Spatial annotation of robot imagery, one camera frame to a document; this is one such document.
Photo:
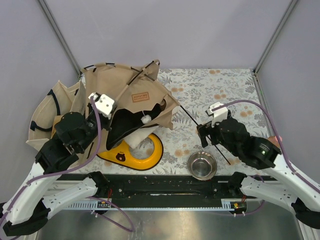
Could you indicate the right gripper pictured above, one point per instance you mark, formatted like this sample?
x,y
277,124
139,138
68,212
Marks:
x,y
205,129

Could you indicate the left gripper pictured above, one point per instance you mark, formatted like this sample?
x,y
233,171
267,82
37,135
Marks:
x,y
109,125

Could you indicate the black tent pole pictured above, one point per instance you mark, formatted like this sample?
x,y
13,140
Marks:
x,y
203,136
142,71

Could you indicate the beige pet tent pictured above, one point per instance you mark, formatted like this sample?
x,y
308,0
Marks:
x,y
145,96

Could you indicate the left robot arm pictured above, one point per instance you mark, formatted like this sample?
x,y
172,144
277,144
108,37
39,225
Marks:
x,y
30,209

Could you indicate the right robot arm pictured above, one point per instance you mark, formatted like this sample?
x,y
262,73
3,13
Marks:
x,y
300,195

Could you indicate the stainless steel bowl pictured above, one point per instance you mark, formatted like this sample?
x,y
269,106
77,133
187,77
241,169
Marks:
x,y
202,166

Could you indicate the cream tote bag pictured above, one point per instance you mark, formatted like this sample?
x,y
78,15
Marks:
x,y
59,101

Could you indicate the yellow double bowl holder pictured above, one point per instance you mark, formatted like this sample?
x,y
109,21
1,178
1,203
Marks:
x,y
146,156

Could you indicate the white fluffy cushion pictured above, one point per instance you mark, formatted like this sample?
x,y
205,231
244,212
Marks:
x,y
136,137

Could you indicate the white pompom toy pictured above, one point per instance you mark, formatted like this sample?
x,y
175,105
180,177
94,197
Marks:
x,y
146,119

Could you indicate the orange drink bottle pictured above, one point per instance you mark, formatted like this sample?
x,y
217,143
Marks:
x,y
275,141

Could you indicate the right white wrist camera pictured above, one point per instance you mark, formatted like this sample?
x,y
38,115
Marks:
x,y
218,115

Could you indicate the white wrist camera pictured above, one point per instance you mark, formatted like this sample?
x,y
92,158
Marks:
x,y
218,115
104,104

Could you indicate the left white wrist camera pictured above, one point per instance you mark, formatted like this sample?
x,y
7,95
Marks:
x,y
104,104

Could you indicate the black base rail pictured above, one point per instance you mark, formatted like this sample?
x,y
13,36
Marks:
x,y
168,191

